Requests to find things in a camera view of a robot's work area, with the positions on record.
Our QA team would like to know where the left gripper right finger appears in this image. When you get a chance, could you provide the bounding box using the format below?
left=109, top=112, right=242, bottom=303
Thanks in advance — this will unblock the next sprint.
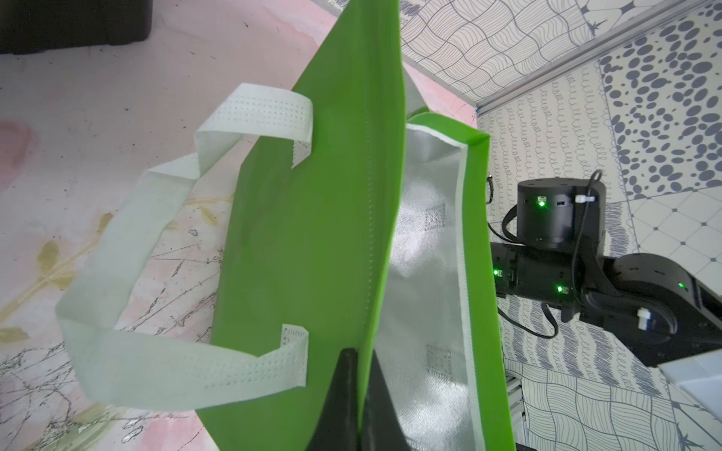
left=360, top=353, right=410, bottom=451

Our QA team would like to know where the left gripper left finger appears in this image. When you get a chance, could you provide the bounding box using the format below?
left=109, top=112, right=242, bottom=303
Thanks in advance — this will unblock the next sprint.
left=306, top=348, right=358, bottom=451

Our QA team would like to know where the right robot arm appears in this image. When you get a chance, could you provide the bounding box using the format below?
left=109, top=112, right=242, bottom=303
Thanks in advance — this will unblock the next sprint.
left=491, top=170, right=721, bottom=417

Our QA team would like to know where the green insulated delivery bag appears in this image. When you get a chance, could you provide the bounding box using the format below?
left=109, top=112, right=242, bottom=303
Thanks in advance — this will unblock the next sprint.
left=56, top=1, right=516, bottom=450

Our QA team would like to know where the black plastic toolbox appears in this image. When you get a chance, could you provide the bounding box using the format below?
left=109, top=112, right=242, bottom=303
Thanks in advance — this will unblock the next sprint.
left=1, top=0, right=153, bottom=54

